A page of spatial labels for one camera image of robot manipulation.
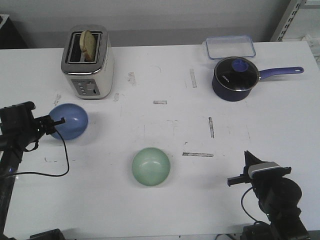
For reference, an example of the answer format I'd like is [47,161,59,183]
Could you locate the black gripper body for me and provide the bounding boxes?
[0,101,57,145]
[227,166,292,189]

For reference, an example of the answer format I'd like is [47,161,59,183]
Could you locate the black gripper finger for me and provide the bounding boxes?
[49,117,66,127]
[243,150,263,173]

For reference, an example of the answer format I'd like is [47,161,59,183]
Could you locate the blue bowl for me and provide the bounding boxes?
[49,103,89,140]

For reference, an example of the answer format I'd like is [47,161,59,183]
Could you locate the green bowl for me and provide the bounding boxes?
[131,147,171,187]

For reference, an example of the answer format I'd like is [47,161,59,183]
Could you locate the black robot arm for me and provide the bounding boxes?
[0,101,66,240]
[227,150,310,240]

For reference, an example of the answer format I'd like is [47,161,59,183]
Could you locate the silver white toaster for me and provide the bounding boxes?
[61,24,115,100]

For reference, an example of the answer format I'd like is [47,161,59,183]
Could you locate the bread slice in toaster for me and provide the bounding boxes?
[79,30,97,62]

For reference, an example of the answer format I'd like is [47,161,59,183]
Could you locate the dark object at left edge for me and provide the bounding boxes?
[0,14,28,50]

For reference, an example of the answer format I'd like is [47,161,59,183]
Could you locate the glass pot lid blue knob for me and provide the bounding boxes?
[214,57,260,92]

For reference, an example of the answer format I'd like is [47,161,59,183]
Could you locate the clear plastic food container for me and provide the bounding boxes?
[203,35,256,60]

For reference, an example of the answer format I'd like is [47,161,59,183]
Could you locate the grey metal shelf upright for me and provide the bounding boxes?
[270,0,306,42]

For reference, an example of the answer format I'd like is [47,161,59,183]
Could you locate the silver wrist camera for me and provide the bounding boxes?
[248,161,281,179]

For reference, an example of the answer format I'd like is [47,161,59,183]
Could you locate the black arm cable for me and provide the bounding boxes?
[0,128,70,179]
[240,187,263,223]

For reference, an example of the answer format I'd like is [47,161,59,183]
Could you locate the blue saucepan with handle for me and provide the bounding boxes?
[212,56,304,102]

